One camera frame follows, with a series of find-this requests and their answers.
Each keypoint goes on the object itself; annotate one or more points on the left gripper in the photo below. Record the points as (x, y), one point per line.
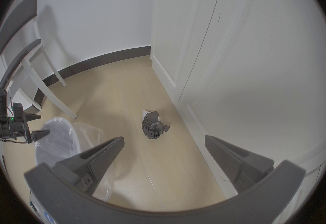
(17, 130)

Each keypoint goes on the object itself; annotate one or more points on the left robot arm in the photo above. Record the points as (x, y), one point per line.
(2, 101)

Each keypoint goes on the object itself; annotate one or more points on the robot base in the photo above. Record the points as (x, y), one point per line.
(48, 219)

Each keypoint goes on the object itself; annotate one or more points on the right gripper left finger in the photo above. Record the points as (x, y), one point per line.
(94, 162)

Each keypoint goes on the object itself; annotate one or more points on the clear plastic bag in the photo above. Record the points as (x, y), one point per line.
(89, 134)

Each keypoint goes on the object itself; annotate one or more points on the grey padded white chair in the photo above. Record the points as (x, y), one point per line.
(19, 11)

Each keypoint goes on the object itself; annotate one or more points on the black plastic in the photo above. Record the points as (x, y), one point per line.
(152, 128)

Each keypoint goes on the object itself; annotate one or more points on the white wardrobe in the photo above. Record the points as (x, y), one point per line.
(254, 65)

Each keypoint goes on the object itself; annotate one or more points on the white trash bin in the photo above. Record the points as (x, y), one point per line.
(56, 139)

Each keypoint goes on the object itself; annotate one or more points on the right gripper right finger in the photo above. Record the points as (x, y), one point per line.
(234, 164)

